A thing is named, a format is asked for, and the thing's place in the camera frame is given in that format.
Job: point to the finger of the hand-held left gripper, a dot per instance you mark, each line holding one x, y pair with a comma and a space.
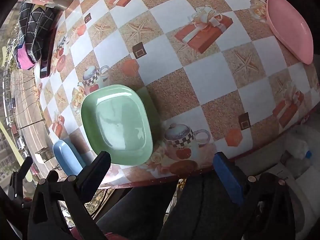
25, 166

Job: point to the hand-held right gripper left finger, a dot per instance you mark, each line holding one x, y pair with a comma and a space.
96, 170

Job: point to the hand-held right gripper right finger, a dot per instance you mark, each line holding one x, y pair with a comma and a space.
228, 177

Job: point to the green square plate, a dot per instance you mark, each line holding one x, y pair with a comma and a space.
117, 125

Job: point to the blue oblong bowl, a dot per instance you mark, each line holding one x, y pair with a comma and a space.
67, 156

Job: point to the person's pants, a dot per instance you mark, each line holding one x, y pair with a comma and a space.
200, 205

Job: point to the white bottle with blue cap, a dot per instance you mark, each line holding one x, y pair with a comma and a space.
301, 148

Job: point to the white plastic container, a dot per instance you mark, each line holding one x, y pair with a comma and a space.
305, 200

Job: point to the dark wooden tray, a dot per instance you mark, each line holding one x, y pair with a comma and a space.
46, 65

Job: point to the printed checkered tablecloth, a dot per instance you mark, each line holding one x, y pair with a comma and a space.
205, 75

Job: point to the pink cloth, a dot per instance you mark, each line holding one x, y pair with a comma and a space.
25, 58

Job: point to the black checked cloth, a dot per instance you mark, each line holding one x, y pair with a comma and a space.
35, 27

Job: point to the pink oblong plate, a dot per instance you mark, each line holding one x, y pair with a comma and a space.
290, 27

